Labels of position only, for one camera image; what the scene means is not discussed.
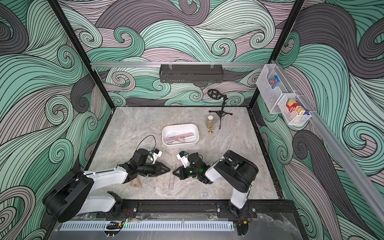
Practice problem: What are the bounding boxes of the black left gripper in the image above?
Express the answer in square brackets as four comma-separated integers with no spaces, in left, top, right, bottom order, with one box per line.
[137,162,171,177]

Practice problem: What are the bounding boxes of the clear short straight ruler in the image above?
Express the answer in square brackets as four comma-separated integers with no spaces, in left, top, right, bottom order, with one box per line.
[168,175,175,191]

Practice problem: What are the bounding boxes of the red straight ruler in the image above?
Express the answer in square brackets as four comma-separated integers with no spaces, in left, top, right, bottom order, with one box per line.
[165,133,196,144]

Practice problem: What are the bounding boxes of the white plastic storage box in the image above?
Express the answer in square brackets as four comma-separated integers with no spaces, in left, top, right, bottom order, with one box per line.
[162,124,200,148]

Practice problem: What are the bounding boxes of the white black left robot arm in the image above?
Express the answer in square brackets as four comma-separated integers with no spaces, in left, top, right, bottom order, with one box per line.
[42,162,171,223]

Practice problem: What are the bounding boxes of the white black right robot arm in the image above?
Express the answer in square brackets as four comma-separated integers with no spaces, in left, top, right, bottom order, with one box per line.
[173,150,259,212]

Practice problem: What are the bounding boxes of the pink small triangle ruler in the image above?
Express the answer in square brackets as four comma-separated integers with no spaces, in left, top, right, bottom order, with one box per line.
[131,179,143,189]

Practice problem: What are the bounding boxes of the spice jar with white lid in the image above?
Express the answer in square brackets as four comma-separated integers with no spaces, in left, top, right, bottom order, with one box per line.
[206,115,214,129]

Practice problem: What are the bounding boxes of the black tripod microphone stand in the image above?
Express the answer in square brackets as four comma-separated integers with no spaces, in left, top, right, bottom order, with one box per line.
[208,89,233,129]

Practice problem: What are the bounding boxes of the red boxes in bin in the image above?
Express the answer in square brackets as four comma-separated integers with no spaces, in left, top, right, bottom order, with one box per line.
[286,99,310,115]

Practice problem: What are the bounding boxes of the blue packet in bin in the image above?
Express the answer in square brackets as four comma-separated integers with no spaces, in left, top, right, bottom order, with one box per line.
[268,75,281,89]

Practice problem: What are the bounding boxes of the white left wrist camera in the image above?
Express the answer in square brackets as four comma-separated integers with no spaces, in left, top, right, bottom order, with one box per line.
[132,149,163,165]

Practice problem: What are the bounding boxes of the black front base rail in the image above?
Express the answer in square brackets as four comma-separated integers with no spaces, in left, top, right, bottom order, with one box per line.
[58,199,298,214]

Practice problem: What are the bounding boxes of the white perforated cable duct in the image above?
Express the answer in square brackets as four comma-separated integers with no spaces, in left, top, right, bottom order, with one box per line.
[59,221,235,232]

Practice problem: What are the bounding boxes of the black wall-mounted tray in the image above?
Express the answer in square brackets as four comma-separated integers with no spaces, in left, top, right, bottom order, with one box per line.
[159,65,224,84]

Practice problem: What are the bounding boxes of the aluminium wall rail back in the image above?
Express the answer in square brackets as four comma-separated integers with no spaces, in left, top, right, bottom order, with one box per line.
[90,61,267,69]

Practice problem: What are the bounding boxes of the aluminium wall rail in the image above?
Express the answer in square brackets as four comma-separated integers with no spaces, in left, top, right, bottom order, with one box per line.
[271,60,384,224]
[90,61,267,69]

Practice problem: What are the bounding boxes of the clear wall bin upper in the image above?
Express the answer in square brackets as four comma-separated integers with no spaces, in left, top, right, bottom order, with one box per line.
[257,64,289,114]

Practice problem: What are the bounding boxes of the clear wall bin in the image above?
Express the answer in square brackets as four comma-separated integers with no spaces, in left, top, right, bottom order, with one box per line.
[278,94,312,127]
[257,64,289,114]

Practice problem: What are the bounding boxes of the clear wall bin lower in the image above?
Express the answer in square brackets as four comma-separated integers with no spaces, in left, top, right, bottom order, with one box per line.
[278,94,312,127]

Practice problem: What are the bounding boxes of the black corner frame post left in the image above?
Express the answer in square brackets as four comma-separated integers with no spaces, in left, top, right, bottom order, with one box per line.
[47,0,116,111]

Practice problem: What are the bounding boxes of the black corner frame post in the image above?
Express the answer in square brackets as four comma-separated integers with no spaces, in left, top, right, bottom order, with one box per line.
[248,0,306,109]
[47,0,116,111]

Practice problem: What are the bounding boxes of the aluminium wall rail right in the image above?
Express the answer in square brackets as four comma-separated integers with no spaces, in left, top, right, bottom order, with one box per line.
[271,60,384,224]

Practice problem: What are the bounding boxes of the black corner frame post right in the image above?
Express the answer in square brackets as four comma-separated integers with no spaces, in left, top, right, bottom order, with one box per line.
[248,0,306,109]

